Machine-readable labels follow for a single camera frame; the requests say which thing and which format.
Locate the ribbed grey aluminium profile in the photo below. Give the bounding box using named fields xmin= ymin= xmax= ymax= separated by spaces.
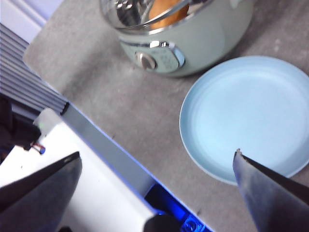
xmin=0 ymin=23 xmax=70 ymax=116

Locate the small red blue wire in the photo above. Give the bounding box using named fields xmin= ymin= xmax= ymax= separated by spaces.
xmin=30 ymin=143 xmax=47 ymax=155

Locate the brown potato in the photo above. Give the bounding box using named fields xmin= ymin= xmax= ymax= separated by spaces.
xmin=148 ymin=0 xmax=191 ymax=28

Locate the white plastic connector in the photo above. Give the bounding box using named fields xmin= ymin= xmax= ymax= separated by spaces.
xmin=33 ymin=108 xmax=56 ymax=138

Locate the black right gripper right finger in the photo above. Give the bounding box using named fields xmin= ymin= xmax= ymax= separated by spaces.
xmin=232 ymin=148 xmax=309 ymax=232

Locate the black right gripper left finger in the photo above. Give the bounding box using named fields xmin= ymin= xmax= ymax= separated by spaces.
xmin=0 ymin=151 xmax=82 ymax=232

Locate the light blue round plate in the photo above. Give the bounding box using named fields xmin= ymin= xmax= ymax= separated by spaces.
xmin=179 ymin=56 xmax=309 ymax=186

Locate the pale green electric steamer pot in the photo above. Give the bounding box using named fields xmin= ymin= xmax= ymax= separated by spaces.
xmin=118 ymin=0 xmax=257 ymax=78

